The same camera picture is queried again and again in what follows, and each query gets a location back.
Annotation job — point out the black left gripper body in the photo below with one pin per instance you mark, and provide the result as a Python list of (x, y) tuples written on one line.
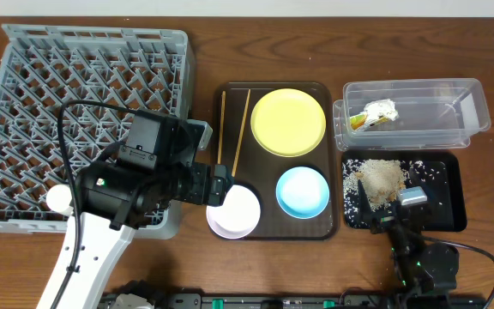
[(219, 184)]

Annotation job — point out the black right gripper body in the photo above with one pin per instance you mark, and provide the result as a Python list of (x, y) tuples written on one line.
[(384, 220)]

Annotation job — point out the cooked rice pile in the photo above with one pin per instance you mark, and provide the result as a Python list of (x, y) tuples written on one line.
[(382, 180)]

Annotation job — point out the pink white bowl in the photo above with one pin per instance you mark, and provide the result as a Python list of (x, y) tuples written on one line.
[(238, 216)]

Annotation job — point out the light blue bowl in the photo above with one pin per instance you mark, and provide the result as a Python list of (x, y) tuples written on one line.
[(302, 193)]

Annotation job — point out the colourful snack wrapper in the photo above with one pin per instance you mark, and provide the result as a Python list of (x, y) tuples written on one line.
[(362, 122)]

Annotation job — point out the white tissue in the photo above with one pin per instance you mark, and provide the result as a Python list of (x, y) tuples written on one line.
[(380, 109)]

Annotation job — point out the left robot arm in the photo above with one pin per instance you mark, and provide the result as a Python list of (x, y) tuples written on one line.
[(151, 169)]

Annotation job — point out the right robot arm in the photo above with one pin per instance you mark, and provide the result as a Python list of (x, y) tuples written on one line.
[(427, 272)]

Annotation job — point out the black waste tray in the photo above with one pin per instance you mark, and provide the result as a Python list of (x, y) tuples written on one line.
[(446, 192)]

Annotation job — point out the clear plastic waste bin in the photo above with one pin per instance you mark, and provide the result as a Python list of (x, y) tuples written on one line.
[(432, 114)]

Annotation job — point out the dark brown serving tray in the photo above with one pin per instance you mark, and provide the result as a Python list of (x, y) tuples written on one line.
[(260, 170)]

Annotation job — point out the left wooden chopstick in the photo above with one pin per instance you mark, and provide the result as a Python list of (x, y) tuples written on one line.
[(221, 127)]

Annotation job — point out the wooden chopstick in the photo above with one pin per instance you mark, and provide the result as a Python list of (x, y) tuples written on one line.
[(221, 127), (239, 113)]

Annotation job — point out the right wooden chopstick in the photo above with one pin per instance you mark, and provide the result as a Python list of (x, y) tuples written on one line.
[(239, 113)]

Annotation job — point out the yellow round plate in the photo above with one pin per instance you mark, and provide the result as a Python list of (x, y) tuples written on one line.
[(288, 122)]

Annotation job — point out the grey plastic dish rack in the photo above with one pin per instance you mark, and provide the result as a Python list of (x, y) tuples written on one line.
[(79, 84)]

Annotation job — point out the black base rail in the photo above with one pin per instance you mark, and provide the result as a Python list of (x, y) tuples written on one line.
[(140, 294)]

